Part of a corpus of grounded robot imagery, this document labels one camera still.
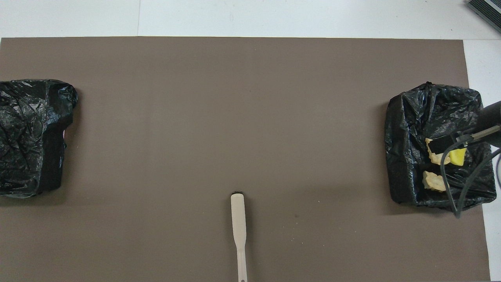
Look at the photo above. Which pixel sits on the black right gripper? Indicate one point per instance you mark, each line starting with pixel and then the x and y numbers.
pixel 491 115

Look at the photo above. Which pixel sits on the toy croissant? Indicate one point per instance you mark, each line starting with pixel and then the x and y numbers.
pixel 435 158
pixel 432 181

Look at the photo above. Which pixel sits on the green yellow scouring sponge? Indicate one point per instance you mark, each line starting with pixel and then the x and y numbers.
pixel 458 157

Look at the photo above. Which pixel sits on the beige hand brush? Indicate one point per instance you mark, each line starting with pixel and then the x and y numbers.
pixel 238 211

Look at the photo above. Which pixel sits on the black trash bag bin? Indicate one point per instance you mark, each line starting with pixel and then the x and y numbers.
pixel 27 129
pixel 411 117

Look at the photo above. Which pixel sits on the dark device corner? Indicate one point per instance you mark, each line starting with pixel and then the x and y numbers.
pixel 487 11

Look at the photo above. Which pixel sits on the brown table mat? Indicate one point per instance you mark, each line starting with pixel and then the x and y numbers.
pixel 235 62

